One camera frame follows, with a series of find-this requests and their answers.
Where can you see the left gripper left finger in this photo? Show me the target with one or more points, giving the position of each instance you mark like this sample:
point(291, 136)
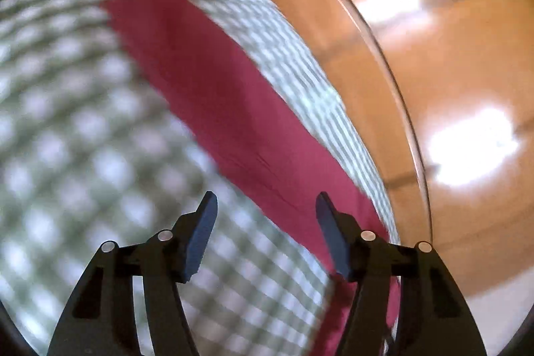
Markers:
point(99, 316)

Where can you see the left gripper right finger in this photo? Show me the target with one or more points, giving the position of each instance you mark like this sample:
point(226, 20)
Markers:
point(406, 302)

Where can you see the dark red garment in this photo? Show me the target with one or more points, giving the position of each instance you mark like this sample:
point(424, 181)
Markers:
point(255, 139)

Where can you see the green white checkered bedsheet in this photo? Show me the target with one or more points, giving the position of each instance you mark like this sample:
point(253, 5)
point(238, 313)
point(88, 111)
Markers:
point(90, 153)

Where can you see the orange wooden wardrobe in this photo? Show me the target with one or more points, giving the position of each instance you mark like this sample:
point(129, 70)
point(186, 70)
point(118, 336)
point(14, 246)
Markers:
point(441, 92)

